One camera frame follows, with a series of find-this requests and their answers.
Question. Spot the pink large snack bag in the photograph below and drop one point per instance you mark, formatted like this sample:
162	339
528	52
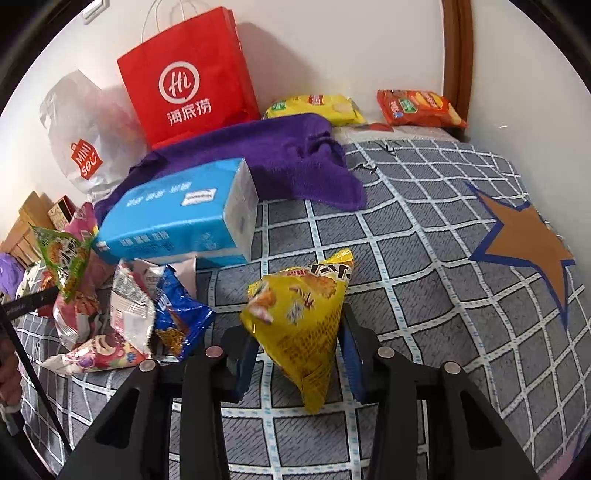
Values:
79	318

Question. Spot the grey checked tablecloth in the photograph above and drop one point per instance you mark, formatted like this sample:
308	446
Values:
415	286

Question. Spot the red paper Haidilao bag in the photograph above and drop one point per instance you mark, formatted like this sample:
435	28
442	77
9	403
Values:
190	79

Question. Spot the white Miniso plastic bag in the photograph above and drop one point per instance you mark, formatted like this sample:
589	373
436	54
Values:
93	140

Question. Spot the purple towel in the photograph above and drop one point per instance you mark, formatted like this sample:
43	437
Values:
292	157

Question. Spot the orange chips bag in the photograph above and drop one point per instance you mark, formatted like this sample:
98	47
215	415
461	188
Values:
418	108

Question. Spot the person's left hand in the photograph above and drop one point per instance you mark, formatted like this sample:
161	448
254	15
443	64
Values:
10	377

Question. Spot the brown wooden door frame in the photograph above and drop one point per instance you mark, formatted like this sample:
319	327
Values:
458	33

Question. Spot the blue tissue pack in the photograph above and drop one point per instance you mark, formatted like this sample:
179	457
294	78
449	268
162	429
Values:
207	212

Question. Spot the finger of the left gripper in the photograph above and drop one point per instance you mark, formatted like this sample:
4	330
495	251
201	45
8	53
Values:
28	303

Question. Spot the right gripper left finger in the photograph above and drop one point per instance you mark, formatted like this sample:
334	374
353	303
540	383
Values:
130	437

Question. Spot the colourful pink candy packet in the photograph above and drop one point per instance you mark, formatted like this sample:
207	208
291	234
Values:
100	353

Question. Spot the small framed picture box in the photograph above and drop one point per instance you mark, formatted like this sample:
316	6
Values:
61	213

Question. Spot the green snack packet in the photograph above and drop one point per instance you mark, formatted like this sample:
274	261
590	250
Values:
65	256

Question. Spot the white red snack packet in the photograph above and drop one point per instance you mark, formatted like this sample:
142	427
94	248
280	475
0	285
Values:
132	308

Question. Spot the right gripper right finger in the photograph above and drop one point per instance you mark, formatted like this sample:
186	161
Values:
467	437

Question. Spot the blue snack packet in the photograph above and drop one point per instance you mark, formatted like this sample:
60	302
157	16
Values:
180	321

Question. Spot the yellow triangular snack packet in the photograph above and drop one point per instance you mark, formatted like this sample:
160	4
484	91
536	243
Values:
294	314

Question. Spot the yellow chips bag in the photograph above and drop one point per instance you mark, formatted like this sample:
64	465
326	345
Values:
337	109

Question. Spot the white wall switch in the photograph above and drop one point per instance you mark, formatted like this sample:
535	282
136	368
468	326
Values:
93	10

